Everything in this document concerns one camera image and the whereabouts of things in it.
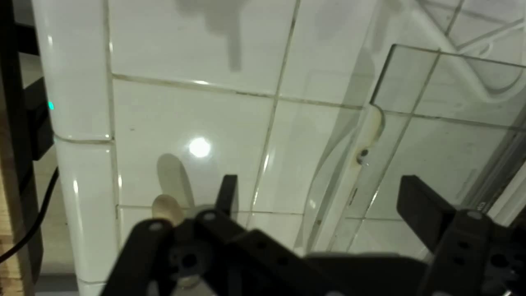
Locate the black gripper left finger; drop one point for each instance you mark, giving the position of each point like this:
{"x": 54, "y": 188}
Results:
{"x": 212, "y": 247}

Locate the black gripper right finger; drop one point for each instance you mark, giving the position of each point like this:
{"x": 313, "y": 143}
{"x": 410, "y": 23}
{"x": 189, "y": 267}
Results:
{"x": 472, "y": 255}

